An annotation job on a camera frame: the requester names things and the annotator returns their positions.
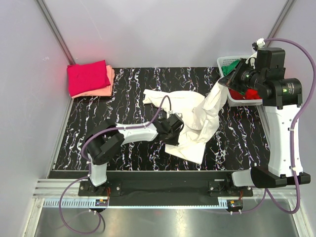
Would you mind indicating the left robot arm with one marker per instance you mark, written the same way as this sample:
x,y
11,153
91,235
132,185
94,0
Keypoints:
x,y
105,141

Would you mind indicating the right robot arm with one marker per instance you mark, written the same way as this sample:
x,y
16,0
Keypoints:
x,y
281,100

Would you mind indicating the green t-shirt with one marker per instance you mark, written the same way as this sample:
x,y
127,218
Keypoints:
x,y
226,69

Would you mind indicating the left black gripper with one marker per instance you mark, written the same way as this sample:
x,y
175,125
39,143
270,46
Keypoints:
x,y
175,141

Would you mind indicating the white plastic laundry basket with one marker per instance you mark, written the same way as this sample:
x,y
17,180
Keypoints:
x,y
226,61

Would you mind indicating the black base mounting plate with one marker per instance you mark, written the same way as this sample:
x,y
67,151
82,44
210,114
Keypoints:
x,y
165,188

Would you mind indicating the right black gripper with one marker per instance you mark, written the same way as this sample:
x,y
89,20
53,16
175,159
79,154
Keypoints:
x,y
231,80

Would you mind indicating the aluminium rail frame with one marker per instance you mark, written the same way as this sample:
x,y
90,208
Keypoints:
x,y
53,188

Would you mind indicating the folded magenta t-shirt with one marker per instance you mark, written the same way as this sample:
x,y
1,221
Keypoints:
x,y
87,77

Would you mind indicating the red t-shirt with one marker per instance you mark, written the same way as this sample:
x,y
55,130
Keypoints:
x,y
250,94

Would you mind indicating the black marble pattern mat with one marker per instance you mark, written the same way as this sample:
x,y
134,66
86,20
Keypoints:
x,y
239,142

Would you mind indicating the white printed t-shirt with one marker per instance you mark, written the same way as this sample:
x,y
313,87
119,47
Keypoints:
x,y
200,115

